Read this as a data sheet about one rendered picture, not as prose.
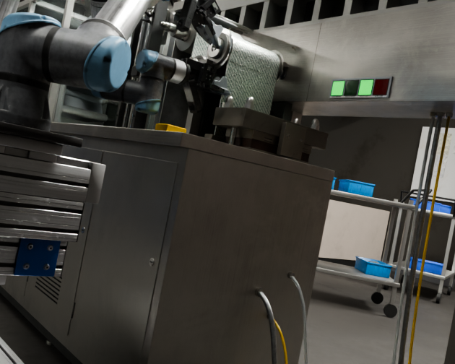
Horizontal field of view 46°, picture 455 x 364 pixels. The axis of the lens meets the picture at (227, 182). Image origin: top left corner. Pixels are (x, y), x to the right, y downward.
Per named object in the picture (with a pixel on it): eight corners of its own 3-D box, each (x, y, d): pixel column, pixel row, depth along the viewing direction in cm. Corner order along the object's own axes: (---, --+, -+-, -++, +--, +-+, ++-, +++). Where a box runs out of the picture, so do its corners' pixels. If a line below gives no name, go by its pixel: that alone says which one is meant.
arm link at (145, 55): (131, 74, 168) (136, 48, 168) (160, 83, 175) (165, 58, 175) (143, 73, 162) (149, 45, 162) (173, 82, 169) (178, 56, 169)
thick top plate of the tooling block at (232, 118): (212, 124, 180) (215, 107, 180) (293, 146, 205) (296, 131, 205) (242, 126, 168) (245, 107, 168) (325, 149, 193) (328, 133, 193)
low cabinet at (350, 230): (379, 269, 752) (390, 211, 752) (270, 261, 610) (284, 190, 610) (288, 243, 888) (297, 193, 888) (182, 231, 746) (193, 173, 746)
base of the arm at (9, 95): (-15, 118, 102) (-5, 67, 102) (-36, 116, 113) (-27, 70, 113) (60, 134, 111) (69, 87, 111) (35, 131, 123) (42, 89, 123)
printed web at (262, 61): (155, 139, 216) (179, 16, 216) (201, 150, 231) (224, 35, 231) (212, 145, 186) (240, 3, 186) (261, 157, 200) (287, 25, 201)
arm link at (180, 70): (174, 80, 169) (160, 81, 175) (185, 84, 172) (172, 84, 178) (178, 57, 169) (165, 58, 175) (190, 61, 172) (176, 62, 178)
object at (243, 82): (217, 113, 186) (227, 61, 186) (266, 127, 201) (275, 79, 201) (218, 113, 186) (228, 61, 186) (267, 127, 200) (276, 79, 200)
